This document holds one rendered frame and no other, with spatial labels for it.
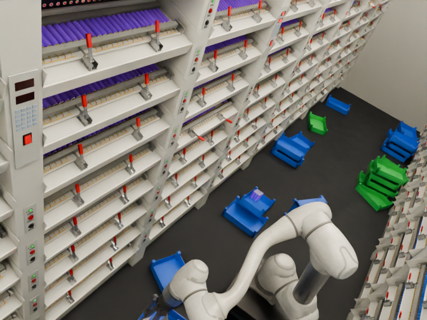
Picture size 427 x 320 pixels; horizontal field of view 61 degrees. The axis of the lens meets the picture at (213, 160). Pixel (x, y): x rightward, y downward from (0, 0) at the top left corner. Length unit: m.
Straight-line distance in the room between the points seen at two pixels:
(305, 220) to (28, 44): 1.14
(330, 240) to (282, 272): 0.59
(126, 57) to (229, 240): 1.82
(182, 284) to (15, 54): 0.96
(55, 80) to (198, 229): 1.88
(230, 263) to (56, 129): 1.75
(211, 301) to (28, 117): 0.87
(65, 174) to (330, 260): 1.00
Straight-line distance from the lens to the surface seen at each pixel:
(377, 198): 3.91
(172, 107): 1.52
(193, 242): 2.59
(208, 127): 1.96
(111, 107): 1.24
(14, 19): 0.86
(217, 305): 1.39
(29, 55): 0.91
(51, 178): 1.25
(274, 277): 2.04
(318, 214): 1.53
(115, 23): 1.21
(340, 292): 2.89
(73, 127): 1.15
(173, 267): 2.44
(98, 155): 1.34
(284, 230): 1.51
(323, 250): 1.48
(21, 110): 0.97
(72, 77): 1.02
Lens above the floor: 2.04
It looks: 39 degrees down
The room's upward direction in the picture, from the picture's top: 22 degrees clockwise
